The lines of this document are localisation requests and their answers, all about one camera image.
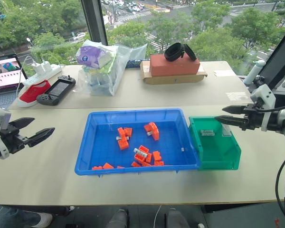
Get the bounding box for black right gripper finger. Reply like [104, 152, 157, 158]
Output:
[221, 104, 247, 115]
[214, 114, 249, 131]

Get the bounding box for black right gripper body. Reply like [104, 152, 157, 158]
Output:
[241, 102, 269, 132]

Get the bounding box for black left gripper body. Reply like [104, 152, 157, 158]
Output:
[0, 123, 30, 155]

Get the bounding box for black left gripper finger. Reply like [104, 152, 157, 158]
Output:
[9, 117, 36, 131]
[25, 127, 56, 148]

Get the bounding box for green plastic bin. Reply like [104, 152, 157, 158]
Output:
[188, 116, 242, 171]

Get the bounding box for flat cardboard box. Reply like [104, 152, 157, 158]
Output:
[139, 60, 209, 85]

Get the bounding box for small clear plastic pouch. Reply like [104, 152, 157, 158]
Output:
[225, 91, 249, 101]

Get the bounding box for red and white shoe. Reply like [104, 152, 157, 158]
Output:
[16, 79, 52, 108]

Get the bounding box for white paper sheet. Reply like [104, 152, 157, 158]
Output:
[213, 69, 238, 77]

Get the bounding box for white water bottle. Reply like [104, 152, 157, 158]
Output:
[243, 59, 266, 86]

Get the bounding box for white power strip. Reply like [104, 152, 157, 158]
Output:
[22, 63, 63, 87]

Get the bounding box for black handheld game console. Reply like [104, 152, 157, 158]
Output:
[36, 75, 77, 106]

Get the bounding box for open laptop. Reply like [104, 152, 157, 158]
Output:
[0, 54, 29, 96]

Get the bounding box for white charger plug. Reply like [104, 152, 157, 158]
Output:
[32, 62, 45, 75]
[41, 60, 52, 72]

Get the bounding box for blue plastic tray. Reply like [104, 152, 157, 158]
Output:
[74, 108, 201, 177]

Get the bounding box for black monitor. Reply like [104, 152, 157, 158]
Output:
[258, 28, 285, 91]

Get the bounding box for red brick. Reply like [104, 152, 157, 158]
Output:
[149, 53, 201, 77]

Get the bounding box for person's leg with white shoe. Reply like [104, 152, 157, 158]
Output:
[0, 205, 54, 228]

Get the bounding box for purple tissue pack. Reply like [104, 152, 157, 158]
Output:
[75, 45, 113, 70]

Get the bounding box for clear plastic bag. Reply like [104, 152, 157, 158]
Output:
[74, 38, 148, 97]

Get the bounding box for blue patterned pack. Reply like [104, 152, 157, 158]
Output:
[125, 58, 151, 70]

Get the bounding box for dark rounded shape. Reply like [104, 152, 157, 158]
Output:
[106, 208, 131, 228]
[164, 208, 191, 228]

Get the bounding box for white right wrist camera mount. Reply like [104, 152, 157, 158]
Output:
[250, 84, 276, 132]

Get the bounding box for white charger cable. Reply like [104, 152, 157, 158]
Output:
[15, 55, 34, 98]

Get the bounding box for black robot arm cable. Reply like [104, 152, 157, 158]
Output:
[275, 153, 285, 225]

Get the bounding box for black coiled strap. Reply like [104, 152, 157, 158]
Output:
[164, 42, 198, 63]

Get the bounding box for thin white cable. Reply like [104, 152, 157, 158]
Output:
[153, 205, 162, 228]

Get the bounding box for dark window frame post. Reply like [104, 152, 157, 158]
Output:
[80, 0, 109, 47]

